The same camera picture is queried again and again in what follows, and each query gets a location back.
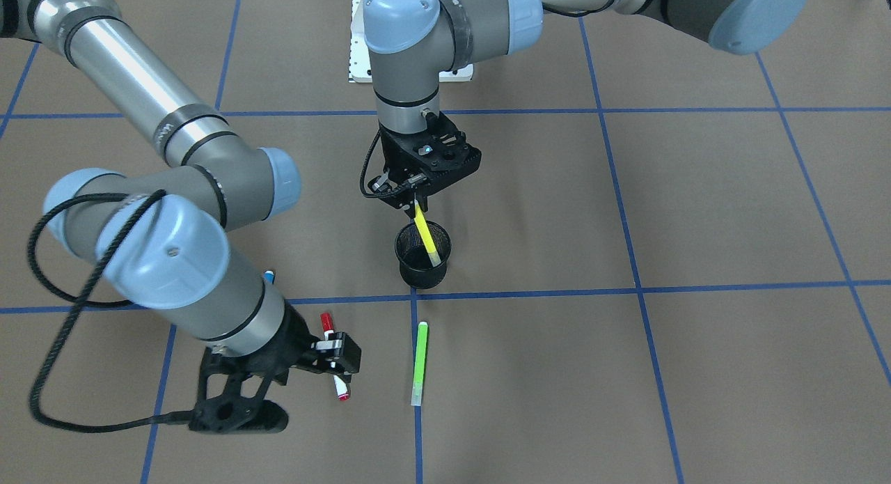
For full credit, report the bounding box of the yellow highlighter pen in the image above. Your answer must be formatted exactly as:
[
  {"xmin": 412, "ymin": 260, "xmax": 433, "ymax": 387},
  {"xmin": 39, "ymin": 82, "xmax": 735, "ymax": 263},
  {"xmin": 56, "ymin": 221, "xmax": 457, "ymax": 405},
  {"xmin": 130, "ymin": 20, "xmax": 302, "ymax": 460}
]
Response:
[{"xmin": 413, "ymin": 213, "xmax": 442, "ymax": 267}]

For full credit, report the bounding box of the red white marker pen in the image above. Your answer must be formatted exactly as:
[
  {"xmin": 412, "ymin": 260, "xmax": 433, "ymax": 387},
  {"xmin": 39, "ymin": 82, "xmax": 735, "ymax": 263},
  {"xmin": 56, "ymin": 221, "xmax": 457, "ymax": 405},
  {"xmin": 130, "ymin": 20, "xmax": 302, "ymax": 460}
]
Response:
[{"xmin": 320, "ymin": 313, "xmax": 351, "ymax": 402}]

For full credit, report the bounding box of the green highlighter pen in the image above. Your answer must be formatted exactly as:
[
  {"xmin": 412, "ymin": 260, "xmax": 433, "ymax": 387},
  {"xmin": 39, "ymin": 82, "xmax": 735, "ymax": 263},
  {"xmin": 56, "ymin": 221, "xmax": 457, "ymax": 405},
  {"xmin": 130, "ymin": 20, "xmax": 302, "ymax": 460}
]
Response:
[{"xmin": 410, "ymin": 321, "xmax": 429, "ymax": 407}]

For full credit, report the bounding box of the black mesh pen cup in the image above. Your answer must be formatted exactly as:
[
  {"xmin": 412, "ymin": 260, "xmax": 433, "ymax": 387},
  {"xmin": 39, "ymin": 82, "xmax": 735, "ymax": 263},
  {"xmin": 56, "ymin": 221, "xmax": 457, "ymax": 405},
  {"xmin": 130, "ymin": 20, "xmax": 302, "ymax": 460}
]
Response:
[{"xmin": 394, "ymin": 221, "xmax": 452, "ymax": 290}]

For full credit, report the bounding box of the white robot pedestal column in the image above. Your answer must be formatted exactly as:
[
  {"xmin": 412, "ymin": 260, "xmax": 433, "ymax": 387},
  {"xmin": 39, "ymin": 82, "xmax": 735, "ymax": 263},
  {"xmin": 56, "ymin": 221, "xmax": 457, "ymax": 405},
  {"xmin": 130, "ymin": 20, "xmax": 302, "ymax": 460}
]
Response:
[{"xmin": 348, "ymin": 0, "xmax": 474, "ymax": 84}]

